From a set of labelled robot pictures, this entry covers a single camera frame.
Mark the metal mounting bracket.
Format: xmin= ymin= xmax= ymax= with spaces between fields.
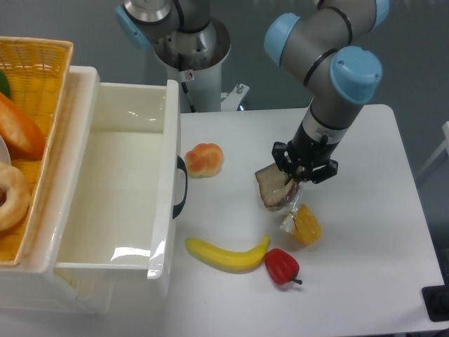
xmin=221 ymin=84 xmax=250 ymax=112

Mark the orange knotted bread roll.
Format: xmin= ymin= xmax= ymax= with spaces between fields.
xmin=185 ymin=143 xmax=224 ymax=178

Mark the beige bagel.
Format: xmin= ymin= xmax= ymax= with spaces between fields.
xmin=1 ymin=162 xmax=31 ymax=231

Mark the bagged toast slice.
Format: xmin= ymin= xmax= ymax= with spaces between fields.
xmin=255 ymin=164 xmax=302 ymax=234

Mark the black drawer handle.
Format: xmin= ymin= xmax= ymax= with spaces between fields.
xmin=172 ymin=156 xmax=189 ymax=220

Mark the white frame at right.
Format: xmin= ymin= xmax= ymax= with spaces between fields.
xmin=415 ymin=121 xmax=448 ymax=185

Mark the white plate in basket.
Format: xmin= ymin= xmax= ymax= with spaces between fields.
xmin=0 ymin=137 xmax=11 ymax=165

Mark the yellow toy bell pepper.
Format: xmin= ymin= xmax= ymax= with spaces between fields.
xmin=292 ymin=204 xmax=322 ymax=246

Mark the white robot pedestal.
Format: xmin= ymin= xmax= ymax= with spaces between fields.
xmin=154 ymin=18 xmax=231 ymax=113

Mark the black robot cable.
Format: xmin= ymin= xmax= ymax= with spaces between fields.
xmin=180 ymin=80 xmax=197 ymax=114

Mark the green toy vegetable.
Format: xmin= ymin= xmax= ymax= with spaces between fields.
xmin=0 ymin=70 xmax=11 ymax=98

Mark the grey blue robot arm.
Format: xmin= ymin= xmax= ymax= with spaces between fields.
xmin=115 ymin=1 xmax=389 ymax=183

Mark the white plastic drawer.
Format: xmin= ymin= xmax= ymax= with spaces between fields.
xmin=56 ymin=80 xmax=185 ymax=296

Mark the black device at edge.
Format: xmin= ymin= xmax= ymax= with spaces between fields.
xmin=422 ymin=285 xmax=448 ymax=322

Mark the red toy bell pepper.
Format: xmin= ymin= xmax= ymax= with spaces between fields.
xmin=264 ymin=248 xmax=302 ymax=286

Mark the orange baguette loaf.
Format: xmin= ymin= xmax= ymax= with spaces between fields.
xmin=1 ymin=93 xmax=46 ymax=161

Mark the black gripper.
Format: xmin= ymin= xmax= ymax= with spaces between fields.
xmin=272 ymin=121 xmax=346 ymax=185

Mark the yellow woven basket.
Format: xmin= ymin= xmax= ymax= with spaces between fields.
xmin=1 ymin=37 xmax=73 ymax=267

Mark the yellow toy banana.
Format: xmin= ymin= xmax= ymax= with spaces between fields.
xmin=185 ymin=235 xmax=270 ymax=272

